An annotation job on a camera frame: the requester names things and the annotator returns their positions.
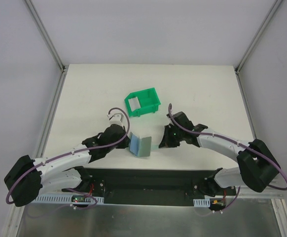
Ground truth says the purple cable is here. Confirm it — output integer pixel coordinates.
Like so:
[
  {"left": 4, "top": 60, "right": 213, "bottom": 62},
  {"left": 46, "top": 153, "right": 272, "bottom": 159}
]
[
  {"left": 167, "top": 103, "right": 287, "bottom": 191},
  {"left": 5, "top": 107, "right": 131, "bottom": 204}
]

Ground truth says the green plastic bin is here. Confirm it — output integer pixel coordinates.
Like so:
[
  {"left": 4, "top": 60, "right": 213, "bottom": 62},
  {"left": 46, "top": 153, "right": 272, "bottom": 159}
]
[{"left": 124, "top": 87, "right": 161, "bottom": 117}]

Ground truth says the aluminium front rail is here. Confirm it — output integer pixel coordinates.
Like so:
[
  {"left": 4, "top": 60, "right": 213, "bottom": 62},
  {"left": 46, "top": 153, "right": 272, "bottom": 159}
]
[{"left": 239, "top": 186, "right": 284, "bottom": 199}]

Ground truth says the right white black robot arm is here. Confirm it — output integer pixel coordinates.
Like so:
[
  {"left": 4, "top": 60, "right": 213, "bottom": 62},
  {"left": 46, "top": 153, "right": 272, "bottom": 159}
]
[{"left": 159, "top": 112, "right": 281, "bottom": 197}]

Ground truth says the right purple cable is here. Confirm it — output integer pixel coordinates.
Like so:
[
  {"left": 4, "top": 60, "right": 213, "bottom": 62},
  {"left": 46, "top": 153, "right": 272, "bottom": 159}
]
[{"left": 167, "top": 103, "right": 287, "bottom": 191}]

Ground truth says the sage green card holder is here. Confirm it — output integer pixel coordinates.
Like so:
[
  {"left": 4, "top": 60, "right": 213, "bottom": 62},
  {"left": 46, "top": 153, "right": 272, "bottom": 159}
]
[{"left": 129, "top": 133, "right": 152, "bottom": 158}]

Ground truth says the aluminium frame post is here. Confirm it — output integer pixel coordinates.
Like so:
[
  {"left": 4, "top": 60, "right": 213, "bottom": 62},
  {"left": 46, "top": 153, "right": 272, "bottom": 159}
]
[
  {"left": 234, "top": 0, "right": 286, "bottom": 75},
  {"left": 22, "top": 0, "right": 69, "bottom": 74}
]

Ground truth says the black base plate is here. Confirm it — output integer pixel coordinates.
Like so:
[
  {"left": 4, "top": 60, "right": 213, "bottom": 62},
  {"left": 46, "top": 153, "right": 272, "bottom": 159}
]
[{"left": 75, "top": 168, "right": 236, "bottom": 206}]

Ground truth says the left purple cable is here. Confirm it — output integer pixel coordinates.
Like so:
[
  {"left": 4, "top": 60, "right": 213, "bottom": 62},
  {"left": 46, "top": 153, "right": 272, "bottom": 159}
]
[{"left": 5, "top": 107, "right": 131, "bottom": 204}]

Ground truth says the left white cable duct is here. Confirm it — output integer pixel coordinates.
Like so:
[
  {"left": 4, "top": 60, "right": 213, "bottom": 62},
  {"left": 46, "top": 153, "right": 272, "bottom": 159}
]
[{"left": 32, "top": 194, "right": 104, "bottom": 205}]

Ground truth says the left aluminium frame post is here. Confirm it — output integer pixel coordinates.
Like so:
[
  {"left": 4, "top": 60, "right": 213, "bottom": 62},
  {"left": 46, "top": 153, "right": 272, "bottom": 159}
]
[{"left": 22, "top": 0, "right": 69, "bottom": 74}]

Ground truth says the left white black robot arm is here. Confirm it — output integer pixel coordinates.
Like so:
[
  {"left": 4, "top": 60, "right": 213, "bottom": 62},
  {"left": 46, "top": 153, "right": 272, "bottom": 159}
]
[{"left": 4, "top": 124, "right": 130, "bottom": 207}]

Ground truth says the white cable duct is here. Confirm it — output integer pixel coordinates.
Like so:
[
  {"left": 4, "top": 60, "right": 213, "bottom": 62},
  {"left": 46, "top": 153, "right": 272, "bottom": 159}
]
[
  {"left": 193, "top": 198, "right": 211, "bottom": 208},
  {"left": 32, "top": 194, "right": 104, "bottom": 205}
]

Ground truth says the right aluminium frame post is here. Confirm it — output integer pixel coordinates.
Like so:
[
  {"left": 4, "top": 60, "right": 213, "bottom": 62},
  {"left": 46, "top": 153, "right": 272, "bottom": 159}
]
[{"left": 234, "top": 0, "right": 286, "bottom": 75}]

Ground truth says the right white cable duct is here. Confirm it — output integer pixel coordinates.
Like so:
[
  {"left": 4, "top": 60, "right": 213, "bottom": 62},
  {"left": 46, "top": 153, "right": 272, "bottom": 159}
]
[{"left": 193, "top": 198, "right": 211, "bottom": 208}]

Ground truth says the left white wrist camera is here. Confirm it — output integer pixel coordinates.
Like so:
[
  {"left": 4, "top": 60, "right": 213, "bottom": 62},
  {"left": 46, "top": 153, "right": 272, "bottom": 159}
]
[{"left": 107, "top": 113, "right": 124, "bottom": 127}]

